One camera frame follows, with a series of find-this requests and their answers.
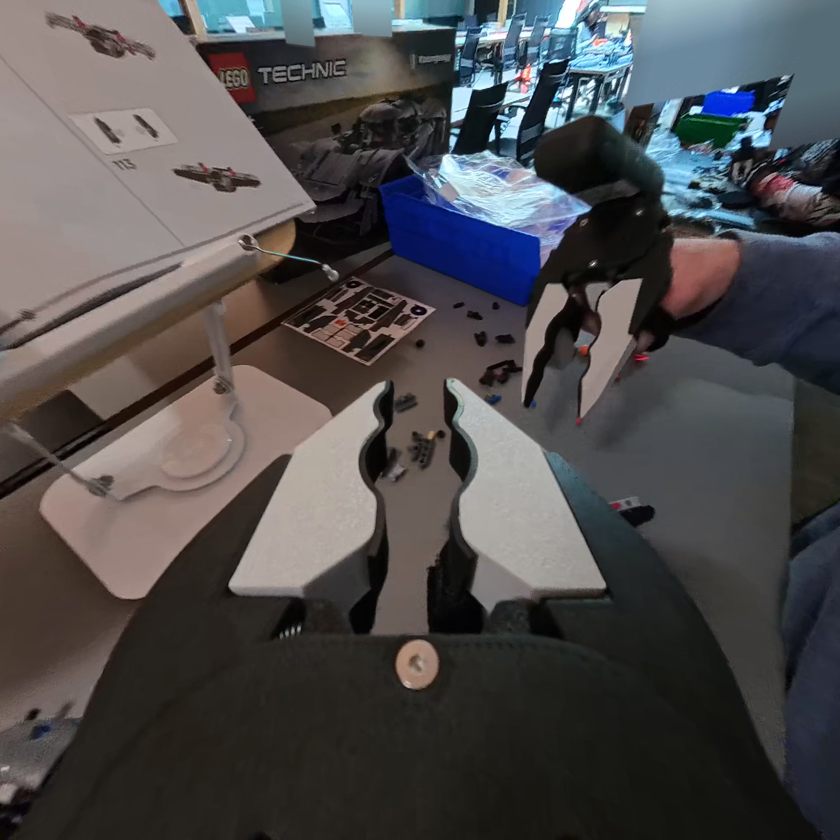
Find person's right hand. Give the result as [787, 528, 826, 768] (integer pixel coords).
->
[661, 235, 744, 317]

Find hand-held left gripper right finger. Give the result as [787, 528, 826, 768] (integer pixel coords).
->
[444, 377, 607, 616]

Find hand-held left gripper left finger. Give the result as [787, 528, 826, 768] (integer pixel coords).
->
[228, 379, 396, 632]

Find lego instruction booklet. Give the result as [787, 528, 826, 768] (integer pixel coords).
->
[0, 0, 317, 322]

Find scattered grey lego pieces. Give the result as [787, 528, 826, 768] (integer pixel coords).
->
[381, 392, 450, 483]

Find person's right forearm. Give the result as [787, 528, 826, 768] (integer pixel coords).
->
[676, 226, 840, 395]

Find white book stand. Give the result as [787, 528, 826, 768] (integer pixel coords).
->
[0, 217, 339, 601]

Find lego sticker sheet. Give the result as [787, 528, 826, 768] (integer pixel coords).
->
[281, 277, 437, 366]

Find green storage bin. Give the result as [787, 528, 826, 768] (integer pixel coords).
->
[676, 112, 748, 148]

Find person's blue clothed torso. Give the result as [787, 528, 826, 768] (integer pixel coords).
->
[781, 505, 840, 840]

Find black printed lego box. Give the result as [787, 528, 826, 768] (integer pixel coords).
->
[196, 26, 458, 284]

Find grey red lego assembly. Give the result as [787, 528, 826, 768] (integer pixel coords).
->
[607, 495, 655, 527]

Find heap of clear plastic bags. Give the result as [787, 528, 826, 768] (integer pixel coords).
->
[406, 151, 592, 232]

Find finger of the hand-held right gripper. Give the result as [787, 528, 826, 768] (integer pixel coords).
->
[521, 281, 595, 409]
[575, 278, 647, 424]

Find scattered black lego pieces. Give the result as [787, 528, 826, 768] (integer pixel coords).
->
[412, 298, 526, 388]

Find black office chair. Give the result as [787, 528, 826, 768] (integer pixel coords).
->
[451, 82, 509, 156]
[515, 58, 571, 165]

